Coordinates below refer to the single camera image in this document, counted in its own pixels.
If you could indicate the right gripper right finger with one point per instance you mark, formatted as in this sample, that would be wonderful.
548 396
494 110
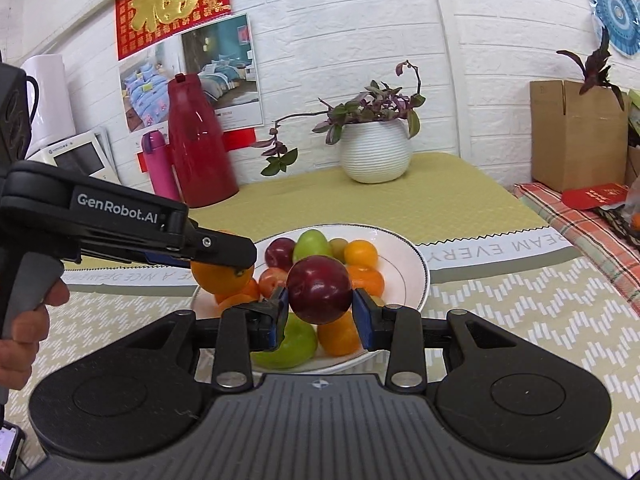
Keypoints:
405 334

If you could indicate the red thermos jug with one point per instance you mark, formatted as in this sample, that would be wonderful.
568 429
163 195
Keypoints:
202 165

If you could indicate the clear plastic bag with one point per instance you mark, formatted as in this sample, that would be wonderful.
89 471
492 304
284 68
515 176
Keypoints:
630 215

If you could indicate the white ribbed plant pot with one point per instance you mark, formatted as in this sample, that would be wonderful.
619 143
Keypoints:
375 152

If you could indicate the white wall water purifier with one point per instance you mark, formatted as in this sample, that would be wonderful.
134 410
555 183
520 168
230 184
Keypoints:
53 120

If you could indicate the pink water bottle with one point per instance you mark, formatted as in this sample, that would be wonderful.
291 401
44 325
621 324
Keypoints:
158 165

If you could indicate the brown cardboard box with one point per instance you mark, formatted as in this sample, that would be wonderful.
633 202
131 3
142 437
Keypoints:
578 140

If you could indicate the brown longan fruit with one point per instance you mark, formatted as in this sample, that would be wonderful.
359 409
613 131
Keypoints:
338 246

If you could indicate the red yellow small apple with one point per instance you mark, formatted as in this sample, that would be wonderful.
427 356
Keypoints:
270 280

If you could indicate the orange in pile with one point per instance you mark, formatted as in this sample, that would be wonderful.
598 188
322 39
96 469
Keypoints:
220 277

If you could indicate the green box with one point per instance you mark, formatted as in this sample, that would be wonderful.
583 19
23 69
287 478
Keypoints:
634 110

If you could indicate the green apple small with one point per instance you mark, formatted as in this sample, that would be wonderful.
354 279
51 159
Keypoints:
311 243

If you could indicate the person's left hand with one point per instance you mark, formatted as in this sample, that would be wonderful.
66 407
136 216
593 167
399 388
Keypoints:
19 352

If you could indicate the orange tangerine back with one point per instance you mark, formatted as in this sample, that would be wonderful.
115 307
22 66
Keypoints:
366 278

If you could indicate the bedding wall poster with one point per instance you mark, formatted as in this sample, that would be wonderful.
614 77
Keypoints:
157 39

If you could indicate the white round plate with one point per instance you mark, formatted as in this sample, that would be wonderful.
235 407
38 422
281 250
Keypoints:
407 282

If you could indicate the patterned tablecloth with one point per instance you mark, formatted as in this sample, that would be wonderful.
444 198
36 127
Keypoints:
143 407

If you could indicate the red envelope packet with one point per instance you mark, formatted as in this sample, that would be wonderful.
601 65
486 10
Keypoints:
594 197

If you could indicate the large orange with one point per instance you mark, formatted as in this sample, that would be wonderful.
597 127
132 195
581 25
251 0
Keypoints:
340 337

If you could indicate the purple green trailing plant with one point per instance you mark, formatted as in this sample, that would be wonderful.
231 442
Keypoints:
379 102

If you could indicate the small orange kumquat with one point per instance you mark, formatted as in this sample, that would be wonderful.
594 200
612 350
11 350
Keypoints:
233 301

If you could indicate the plaid red cloth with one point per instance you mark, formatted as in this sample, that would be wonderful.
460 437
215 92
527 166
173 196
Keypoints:
615 257

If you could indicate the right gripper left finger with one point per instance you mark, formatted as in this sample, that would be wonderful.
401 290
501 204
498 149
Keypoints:
255 326

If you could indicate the green apple large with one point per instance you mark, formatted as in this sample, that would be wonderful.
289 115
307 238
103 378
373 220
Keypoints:
298 347

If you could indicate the white water dispenser machine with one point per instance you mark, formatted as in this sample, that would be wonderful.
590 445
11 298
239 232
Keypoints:
87 153

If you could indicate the dark red plum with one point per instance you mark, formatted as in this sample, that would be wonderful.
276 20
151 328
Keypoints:
279 253
319 289

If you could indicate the yellow orange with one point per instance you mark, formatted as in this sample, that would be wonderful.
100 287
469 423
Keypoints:
361 253

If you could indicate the dark purple potted plant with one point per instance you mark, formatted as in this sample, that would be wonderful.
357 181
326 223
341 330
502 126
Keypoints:
595 69

